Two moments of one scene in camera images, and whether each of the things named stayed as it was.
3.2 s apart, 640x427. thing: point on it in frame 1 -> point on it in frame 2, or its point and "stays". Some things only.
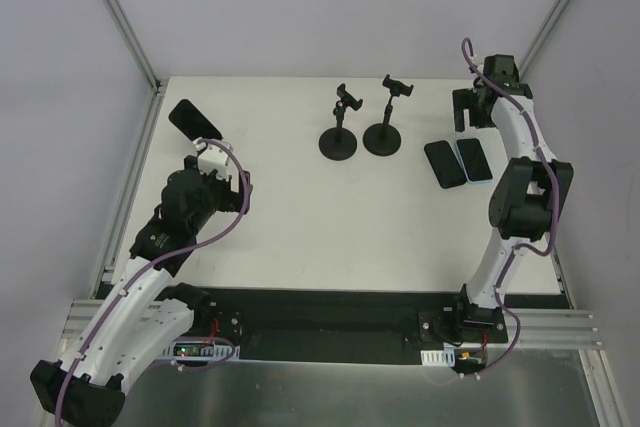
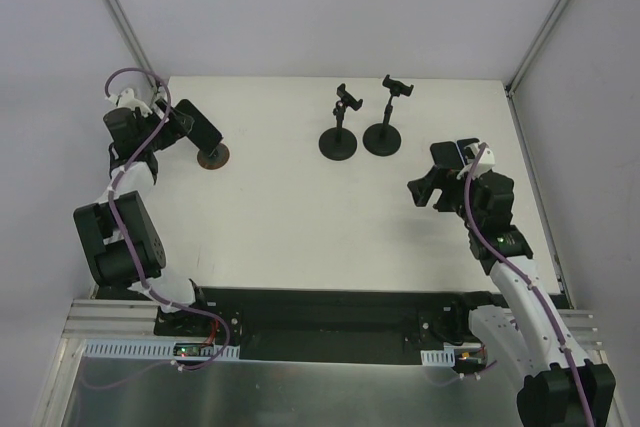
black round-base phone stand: [385, 139] stays
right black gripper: [467, 98] -> [445, 183]
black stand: [339, 143] stays
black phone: [192, 123] stays
